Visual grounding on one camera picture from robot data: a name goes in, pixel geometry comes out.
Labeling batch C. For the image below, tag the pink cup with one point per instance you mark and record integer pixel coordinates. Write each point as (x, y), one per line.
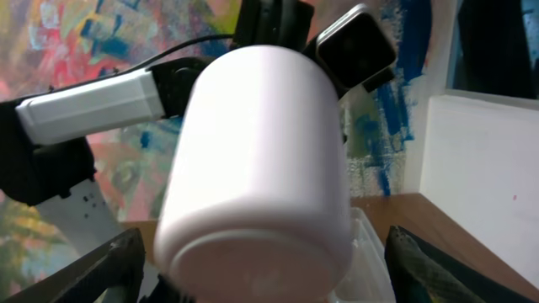
(258, 203)

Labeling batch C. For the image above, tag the clear plastic bin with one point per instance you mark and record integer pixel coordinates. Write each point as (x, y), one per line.
(368, 280)

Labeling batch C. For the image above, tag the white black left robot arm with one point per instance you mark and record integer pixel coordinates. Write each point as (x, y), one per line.
(44, 148)

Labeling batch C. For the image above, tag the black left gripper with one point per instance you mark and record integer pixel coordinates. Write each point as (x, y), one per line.
(284, 23)

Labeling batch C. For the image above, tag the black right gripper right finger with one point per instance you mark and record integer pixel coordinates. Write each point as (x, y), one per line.
(420, 272)

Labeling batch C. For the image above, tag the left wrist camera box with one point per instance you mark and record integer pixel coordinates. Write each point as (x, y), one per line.
(354, 51)

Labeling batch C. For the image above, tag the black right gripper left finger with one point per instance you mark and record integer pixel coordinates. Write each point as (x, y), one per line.
(118, 263)

